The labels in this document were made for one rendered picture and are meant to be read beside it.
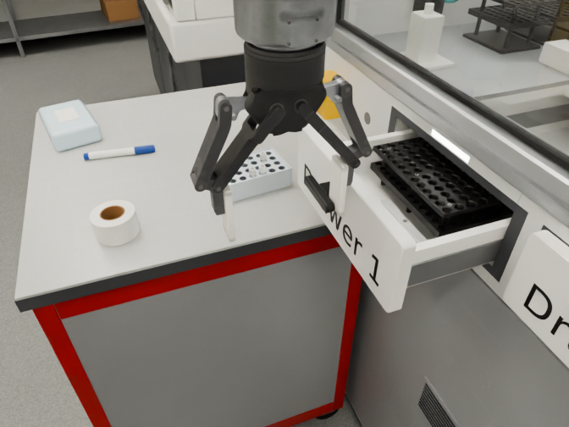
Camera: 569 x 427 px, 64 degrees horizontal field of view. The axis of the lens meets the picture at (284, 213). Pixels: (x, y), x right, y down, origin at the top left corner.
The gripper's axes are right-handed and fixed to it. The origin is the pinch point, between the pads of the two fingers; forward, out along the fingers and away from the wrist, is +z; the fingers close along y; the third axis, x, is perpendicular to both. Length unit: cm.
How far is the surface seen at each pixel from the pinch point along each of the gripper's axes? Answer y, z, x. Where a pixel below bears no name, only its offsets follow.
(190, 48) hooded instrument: 5, 7, 83
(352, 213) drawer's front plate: 8.8, 1.8, -0.8
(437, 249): 15.2, 2.4, -9.6
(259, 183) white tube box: 4.5, 12.7, 24.6
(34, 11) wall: -68, 72, 412
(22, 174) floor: -69, 91, 182
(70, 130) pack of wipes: -26, 11, 54
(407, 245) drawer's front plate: 9.5, -1.5, -11.2
